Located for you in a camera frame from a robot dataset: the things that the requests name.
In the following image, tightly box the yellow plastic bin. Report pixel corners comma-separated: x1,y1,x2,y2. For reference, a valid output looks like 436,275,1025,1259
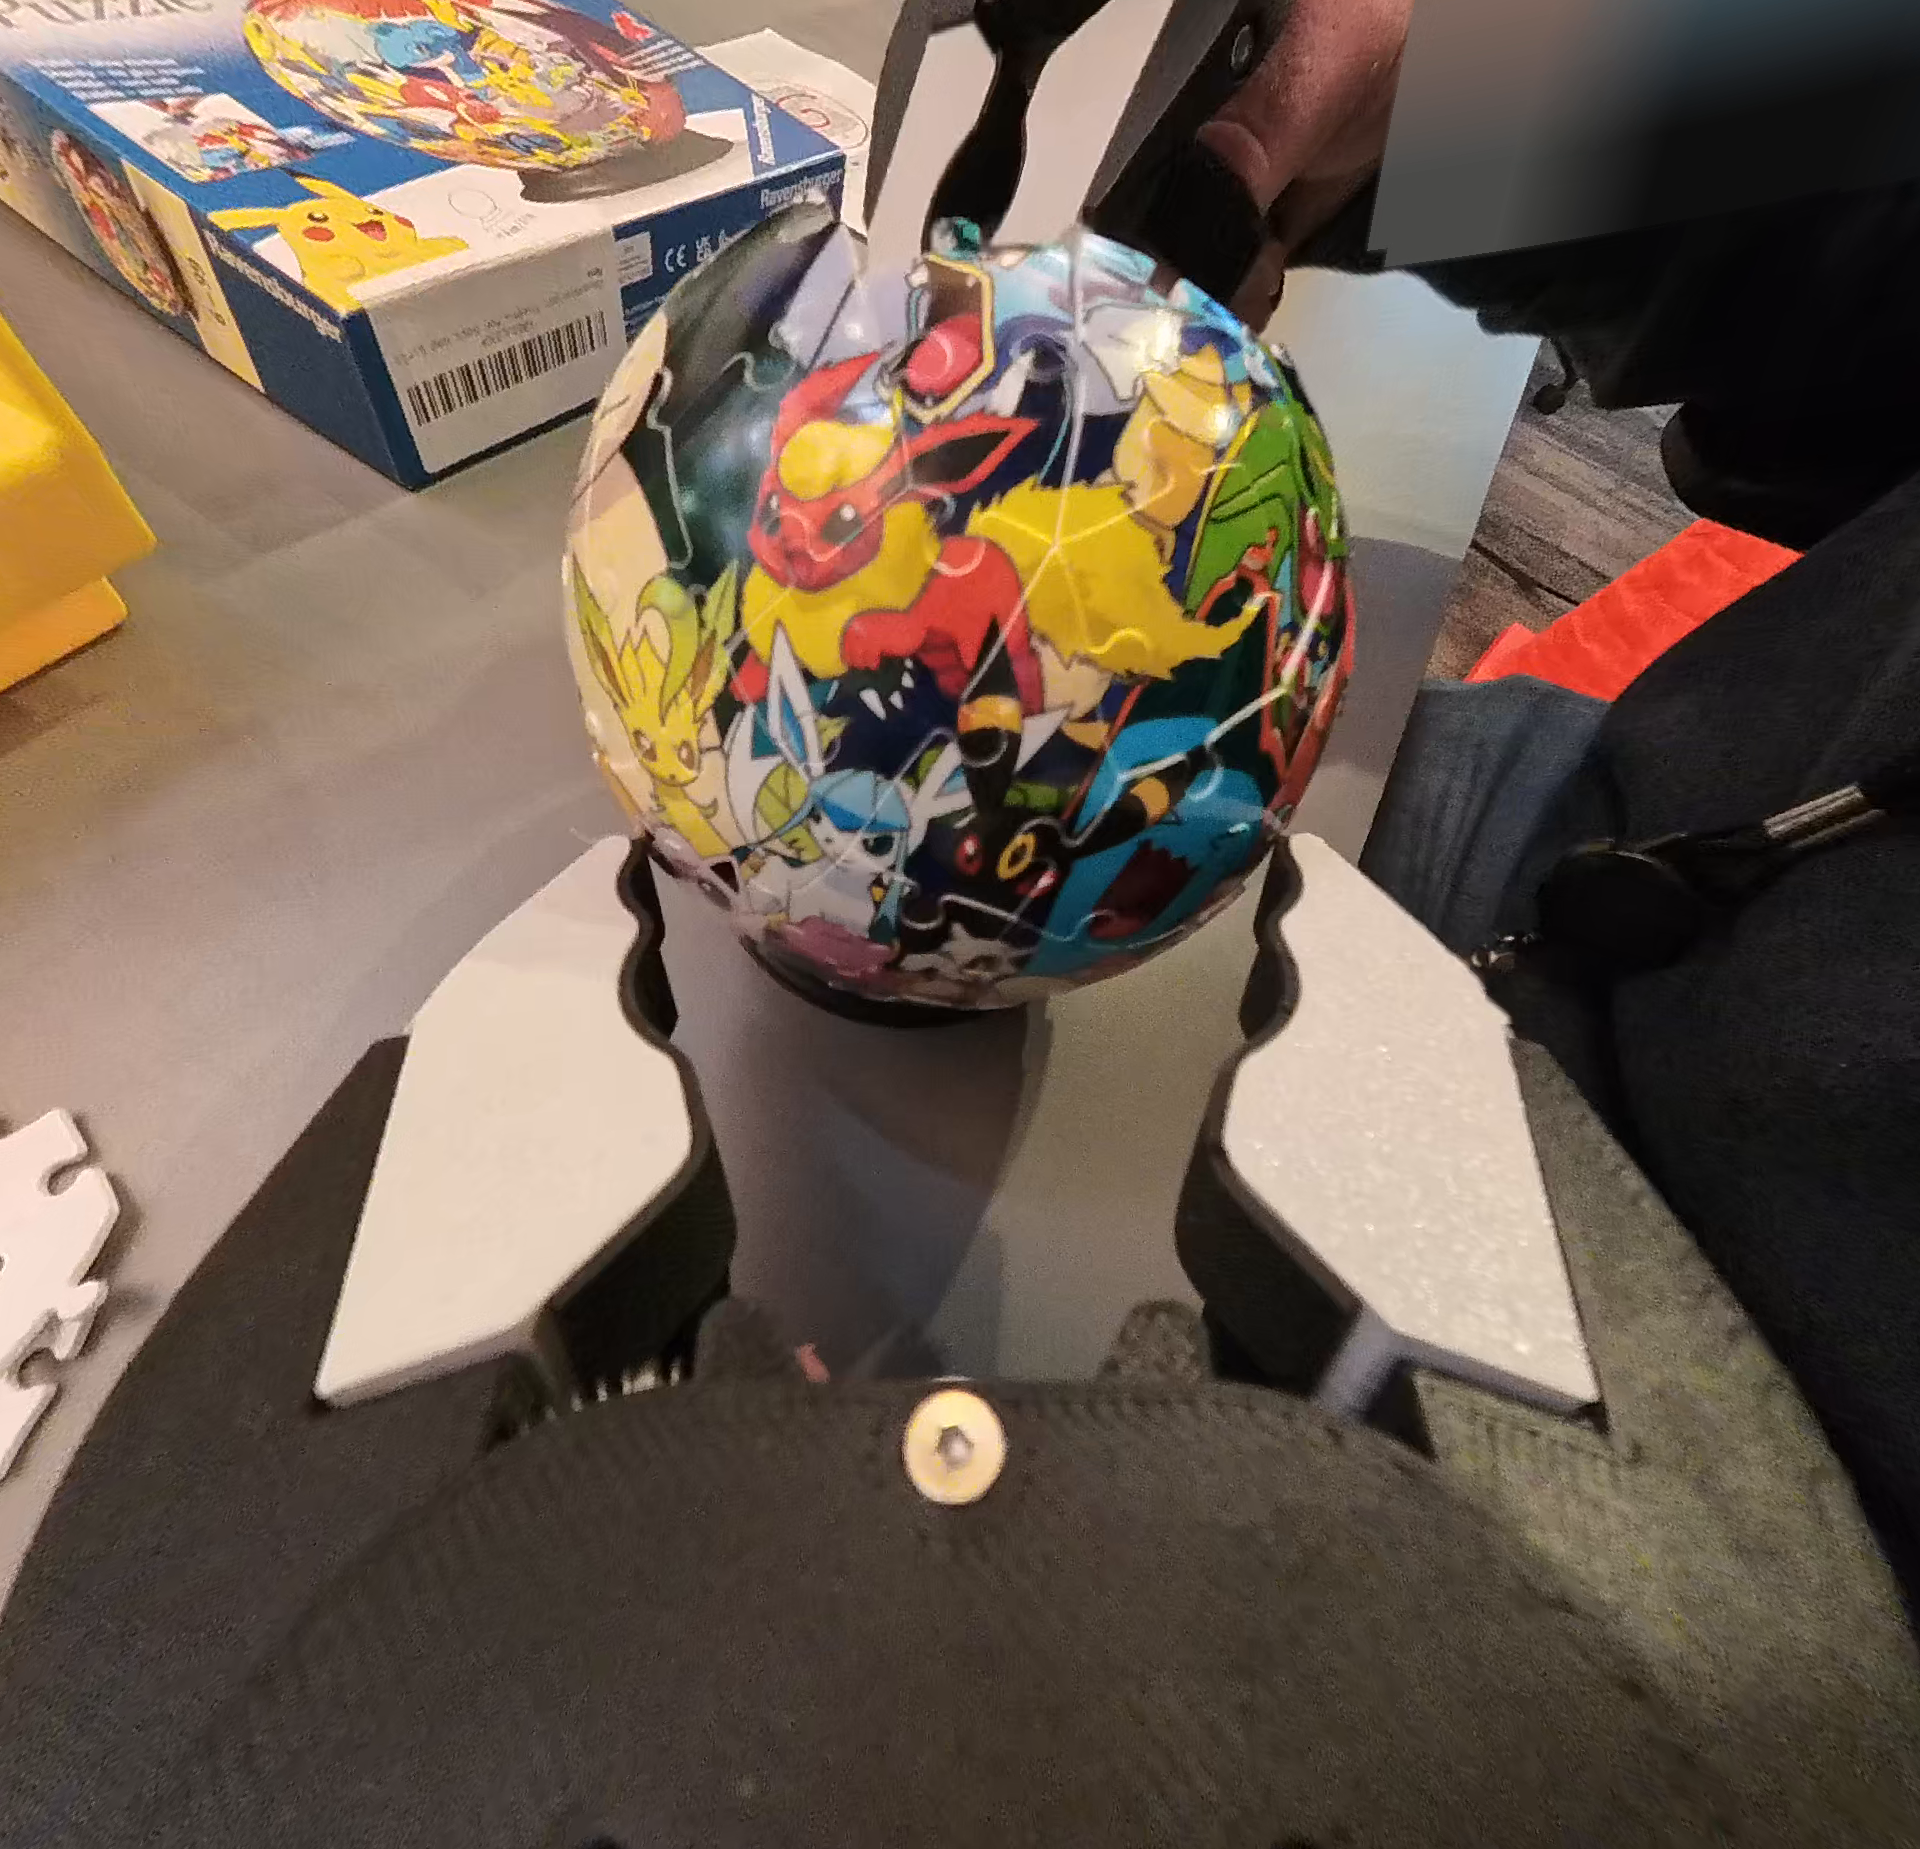
0,310,159,696

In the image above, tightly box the blue puzzle box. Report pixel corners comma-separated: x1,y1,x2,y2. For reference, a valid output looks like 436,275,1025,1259
0,0,850,494

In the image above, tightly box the black drawstring with toggle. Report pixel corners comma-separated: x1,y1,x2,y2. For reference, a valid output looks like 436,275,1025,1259
1686,783,1892,859

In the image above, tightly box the black round badge reel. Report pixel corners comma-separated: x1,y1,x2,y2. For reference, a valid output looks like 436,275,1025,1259
1470,840,1707,982

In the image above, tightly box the orange fabric item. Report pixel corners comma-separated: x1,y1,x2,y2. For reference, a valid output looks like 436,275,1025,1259
1462,518,1810,702

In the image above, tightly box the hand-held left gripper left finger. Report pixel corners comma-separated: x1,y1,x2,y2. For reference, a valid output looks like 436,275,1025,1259
312,833,738,1411

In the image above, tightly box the white instruction sheet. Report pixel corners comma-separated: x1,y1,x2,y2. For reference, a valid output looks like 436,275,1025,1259
705,27,889,178

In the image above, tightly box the colourful cartoon puzzle ball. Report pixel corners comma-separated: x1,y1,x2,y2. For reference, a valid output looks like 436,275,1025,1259
562,218,1357,1015

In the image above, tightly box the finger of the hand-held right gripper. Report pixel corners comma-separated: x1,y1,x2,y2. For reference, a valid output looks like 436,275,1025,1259
1025,0,1186,231
862,0,1044,290

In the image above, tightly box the white puzzle piece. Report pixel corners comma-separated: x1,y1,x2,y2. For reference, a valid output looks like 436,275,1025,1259
0,1109,121,1287
0,1270,103,1480

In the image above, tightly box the person's right hand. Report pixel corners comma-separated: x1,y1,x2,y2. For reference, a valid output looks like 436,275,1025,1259
1197,0,1429,283

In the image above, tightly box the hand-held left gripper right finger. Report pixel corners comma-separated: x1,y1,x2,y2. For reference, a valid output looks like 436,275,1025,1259
1179,833,1604,1420

